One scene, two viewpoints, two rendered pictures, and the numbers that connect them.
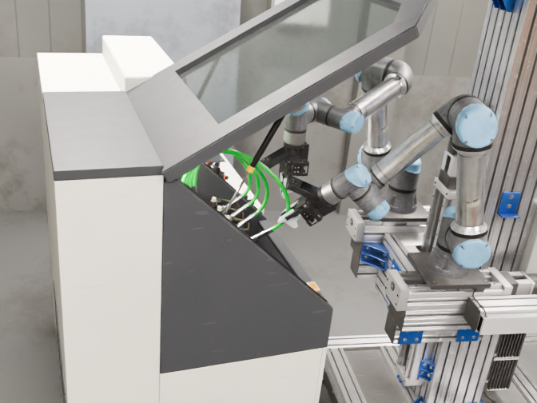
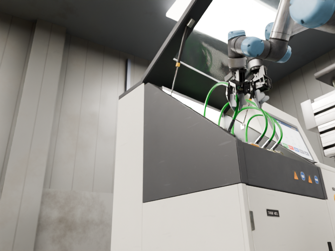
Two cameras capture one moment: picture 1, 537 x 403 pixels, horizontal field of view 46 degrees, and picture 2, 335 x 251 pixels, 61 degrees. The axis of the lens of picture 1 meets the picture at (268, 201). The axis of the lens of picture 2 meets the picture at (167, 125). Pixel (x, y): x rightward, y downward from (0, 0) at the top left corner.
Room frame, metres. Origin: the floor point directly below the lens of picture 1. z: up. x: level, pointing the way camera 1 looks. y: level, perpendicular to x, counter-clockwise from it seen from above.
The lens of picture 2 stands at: (1.23, -1.10, 0.60)
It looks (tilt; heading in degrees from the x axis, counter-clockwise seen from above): 23 degrees up; 71
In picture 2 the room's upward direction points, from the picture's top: 1 degrees counter-clockwise
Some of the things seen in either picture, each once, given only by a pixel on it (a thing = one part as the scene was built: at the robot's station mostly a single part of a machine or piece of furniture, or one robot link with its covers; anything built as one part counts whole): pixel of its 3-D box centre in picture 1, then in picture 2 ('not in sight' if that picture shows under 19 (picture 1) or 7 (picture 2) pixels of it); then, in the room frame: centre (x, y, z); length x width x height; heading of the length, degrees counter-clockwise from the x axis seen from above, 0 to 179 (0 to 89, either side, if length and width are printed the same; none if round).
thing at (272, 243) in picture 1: (287, 275); (284, 174); (2.10, -0.10, 0.87); 0.62 x 0.04 x 0.16; 22
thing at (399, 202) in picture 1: (400, 195); not in sight; (2.47, -0.55, 1.09); 0.15 x 0.15 x 0.10
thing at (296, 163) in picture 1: (294, 158); (259, 79); (2.08, -0.07, 1.36); 0.09 x 0.08 x 0.12; 112
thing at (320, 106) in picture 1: (319, 111); not in sight; (2.14, -0.14, 1.52); 0.11 x 0.11 x 0.08; 52
